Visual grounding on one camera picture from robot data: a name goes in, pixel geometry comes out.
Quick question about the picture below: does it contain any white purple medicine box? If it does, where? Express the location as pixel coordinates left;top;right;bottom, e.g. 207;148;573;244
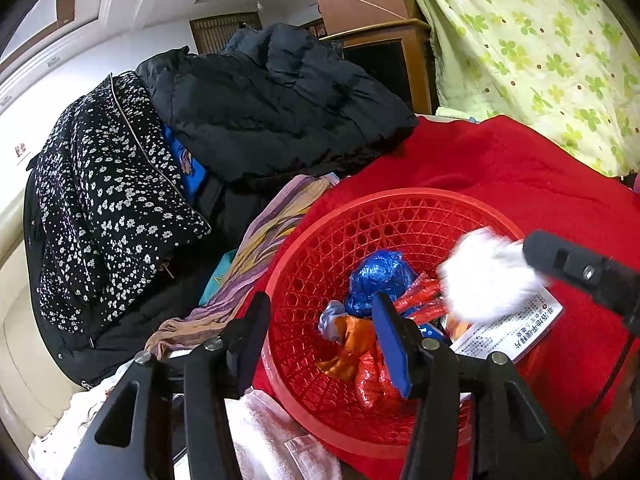
451;289;564;362

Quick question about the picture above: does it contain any large white tissue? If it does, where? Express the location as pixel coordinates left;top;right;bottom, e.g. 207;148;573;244
437;228;546;323

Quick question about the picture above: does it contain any red plastic bag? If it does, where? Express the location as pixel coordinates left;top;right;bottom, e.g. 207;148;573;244
355;272;450;414

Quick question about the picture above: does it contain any orange wrapper bundle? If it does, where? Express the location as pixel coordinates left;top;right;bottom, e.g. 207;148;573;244
316;314;376;382

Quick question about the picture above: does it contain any blue plastic bag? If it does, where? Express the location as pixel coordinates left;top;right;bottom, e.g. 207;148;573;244
345;249;418;318

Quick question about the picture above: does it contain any small white tissue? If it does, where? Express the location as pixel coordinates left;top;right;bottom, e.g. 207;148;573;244
318;300;347;344

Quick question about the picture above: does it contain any beige leather sofa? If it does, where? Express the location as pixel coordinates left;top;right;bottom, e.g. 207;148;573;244
0;192;80;451

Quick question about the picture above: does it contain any white towel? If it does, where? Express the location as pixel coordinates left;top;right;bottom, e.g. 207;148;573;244
27;364;343;479

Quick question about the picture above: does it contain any red plastic mesh basket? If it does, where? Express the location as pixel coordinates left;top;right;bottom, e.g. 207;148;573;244
262;188;523;460

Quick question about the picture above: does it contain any black white floral garment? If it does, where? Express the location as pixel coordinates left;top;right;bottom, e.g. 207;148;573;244
24;72;212;388

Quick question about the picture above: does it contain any green floral quilt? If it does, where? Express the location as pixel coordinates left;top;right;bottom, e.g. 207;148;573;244
416;0;639;177

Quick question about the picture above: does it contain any striped purple tan scarf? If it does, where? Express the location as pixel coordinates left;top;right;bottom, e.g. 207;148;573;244
144;174;340;359

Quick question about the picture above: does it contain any wooden cabinet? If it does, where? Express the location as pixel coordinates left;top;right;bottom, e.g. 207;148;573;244
322;18;437;115

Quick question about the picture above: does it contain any black puffer jacket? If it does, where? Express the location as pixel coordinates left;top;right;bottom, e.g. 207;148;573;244
136;24;418;183

